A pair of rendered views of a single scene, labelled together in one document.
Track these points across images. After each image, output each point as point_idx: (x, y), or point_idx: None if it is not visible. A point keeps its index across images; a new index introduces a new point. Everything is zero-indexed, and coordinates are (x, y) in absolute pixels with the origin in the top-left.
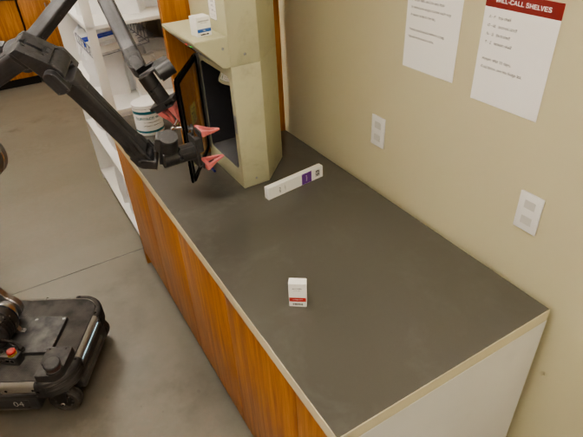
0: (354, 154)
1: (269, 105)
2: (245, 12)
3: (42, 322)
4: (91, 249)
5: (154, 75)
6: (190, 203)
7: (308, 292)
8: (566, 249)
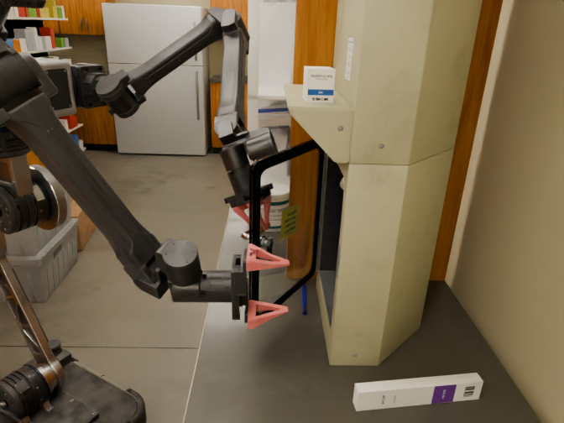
0: (557, 385)
1: (411, 244)
2: (399, 72)
3: (72, 406)
4: (197, 327)
5: (242, 152)
6: (234, 357)
7: None
8: None
